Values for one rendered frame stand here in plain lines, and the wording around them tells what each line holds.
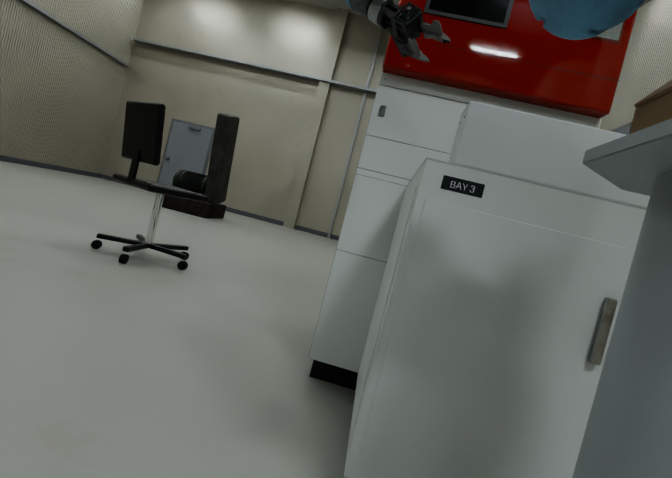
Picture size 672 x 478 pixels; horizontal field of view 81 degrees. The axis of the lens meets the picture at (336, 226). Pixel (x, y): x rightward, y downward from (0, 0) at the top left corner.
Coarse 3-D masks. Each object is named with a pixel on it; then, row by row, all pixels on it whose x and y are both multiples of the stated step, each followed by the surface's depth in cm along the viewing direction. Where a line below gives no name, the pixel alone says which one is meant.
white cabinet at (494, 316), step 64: (448, 192) 85; (512, 192) 84; (448, 256) 85; (512, 256) 84; (576, 256) 82; (384, 320) 87; (448, 320) 85; (512, 320) 84; (576, 320) 82; (384, 384) 87; (448, 384) 85; (512, 384) 84; (576, 384) 82; (384, 448) 87; (448, 448) 85; (512, 448) 84; (576, 448) 82
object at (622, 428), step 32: (608, 160) 50; (640, 160) 47; (640, 192) 62; (640, 256) 50; (640, 288) 48; (640, 320) 47; (608, 352) 52; (640, 352) 46; (608, 384) 49; (640, 384) 45; (608, 416) 48; (640, 416) 45; (608, 448) 47; (640, 448) 44
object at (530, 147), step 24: (480, 120) 85; (504, 120) 84; (528, 120) 84; (552, 120) 83; (456, 144) 89; (480, 144) 85; (504, 144) 84; (528, 144) 84; (552, 144) 83; (576, 144) 83; (600, 144) 82; (480, 168) 85; (504, 168) 84; (528, 168) 84; (552, 168) 83; (576, 168) 83; (600, 192) 82; (624, 192) 82
